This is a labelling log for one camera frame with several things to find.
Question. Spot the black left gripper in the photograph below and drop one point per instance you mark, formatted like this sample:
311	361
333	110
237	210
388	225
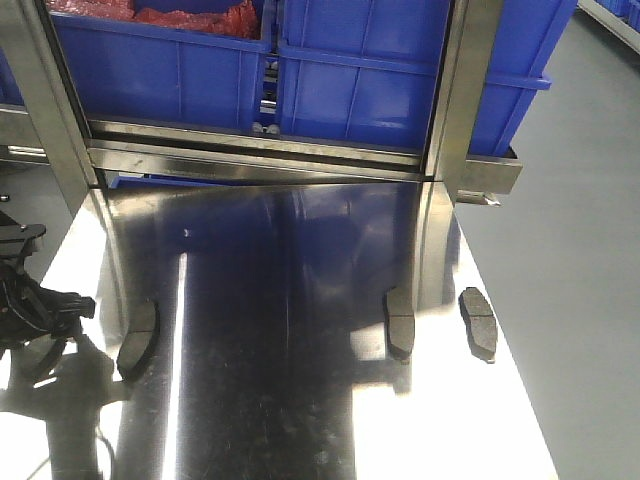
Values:
28	310

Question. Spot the grey brake pad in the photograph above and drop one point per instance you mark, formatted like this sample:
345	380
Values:
480	323
400	324
139	343

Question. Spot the blue plastic crate left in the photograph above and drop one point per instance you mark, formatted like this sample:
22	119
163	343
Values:
146	72

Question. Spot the blue plastic crate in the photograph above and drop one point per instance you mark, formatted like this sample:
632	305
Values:
146	72
365	71

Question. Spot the red plastic bag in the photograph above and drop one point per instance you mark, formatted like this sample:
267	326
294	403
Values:
239	20

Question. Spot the blue plastic crate right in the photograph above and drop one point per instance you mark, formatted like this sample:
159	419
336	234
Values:
365	71

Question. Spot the stainless steel shelf frame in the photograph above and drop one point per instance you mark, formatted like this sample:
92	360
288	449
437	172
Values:
51	128

